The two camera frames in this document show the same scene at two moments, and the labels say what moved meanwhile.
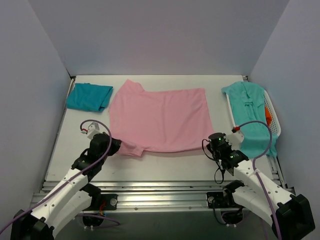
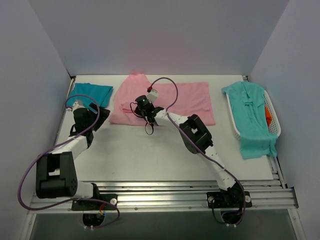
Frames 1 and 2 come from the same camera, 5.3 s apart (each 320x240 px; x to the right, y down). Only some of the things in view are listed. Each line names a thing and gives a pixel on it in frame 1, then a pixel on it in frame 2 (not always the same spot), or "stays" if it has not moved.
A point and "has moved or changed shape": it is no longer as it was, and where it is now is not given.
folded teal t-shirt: x=89 y=96 stays
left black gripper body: x=114 y=144 to x=100 y=115
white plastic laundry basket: x=275 y=124 stays
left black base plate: x=104 y=202 stays
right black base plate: x=220 y=199 stays
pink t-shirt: x=177 y=120 has moved or changed shape
